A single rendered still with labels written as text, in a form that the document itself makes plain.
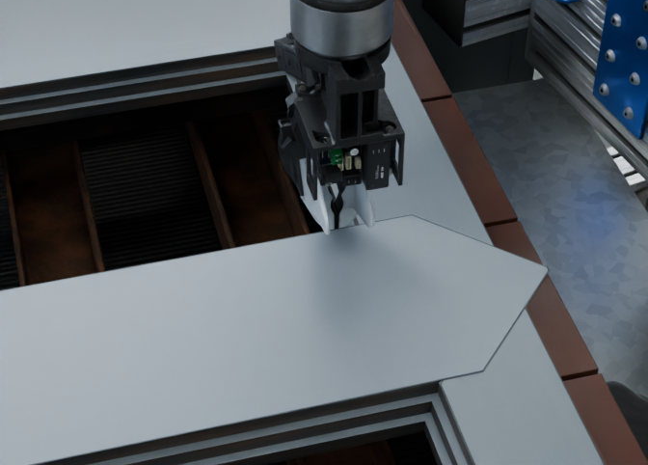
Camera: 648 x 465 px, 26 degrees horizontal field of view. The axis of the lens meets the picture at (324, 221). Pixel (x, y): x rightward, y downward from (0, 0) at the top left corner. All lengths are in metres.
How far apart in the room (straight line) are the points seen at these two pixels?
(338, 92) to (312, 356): 0.21
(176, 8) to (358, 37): 0.47
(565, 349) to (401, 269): 0.15
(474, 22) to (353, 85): 0.60
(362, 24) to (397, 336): 0.25
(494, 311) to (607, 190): 0.41
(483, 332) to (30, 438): 0.35
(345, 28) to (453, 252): 0.25
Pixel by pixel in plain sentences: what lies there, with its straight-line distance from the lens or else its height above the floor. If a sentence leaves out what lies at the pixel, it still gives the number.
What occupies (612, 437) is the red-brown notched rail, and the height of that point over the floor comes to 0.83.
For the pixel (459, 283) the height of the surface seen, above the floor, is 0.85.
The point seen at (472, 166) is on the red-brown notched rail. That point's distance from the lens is 1.28.
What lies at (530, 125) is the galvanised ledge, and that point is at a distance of 1.57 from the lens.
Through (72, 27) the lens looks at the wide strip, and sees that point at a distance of 1.42.
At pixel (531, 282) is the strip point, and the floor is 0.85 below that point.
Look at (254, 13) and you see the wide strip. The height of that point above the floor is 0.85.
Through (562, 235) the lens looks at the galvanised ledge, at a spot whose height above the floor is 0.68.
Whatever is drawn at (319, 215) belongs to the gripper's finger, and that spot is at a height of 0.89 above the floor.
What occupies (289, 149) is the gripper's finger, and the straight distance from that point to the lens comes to 1.10.
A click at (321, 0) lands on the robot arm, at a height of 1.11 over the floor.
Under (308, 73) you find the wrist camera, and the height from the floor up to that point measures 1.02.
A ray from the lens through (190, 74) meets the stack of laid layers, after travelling 1.37.
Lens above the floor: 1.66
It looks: 43 degrees down
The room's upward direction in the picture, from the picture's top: straight up
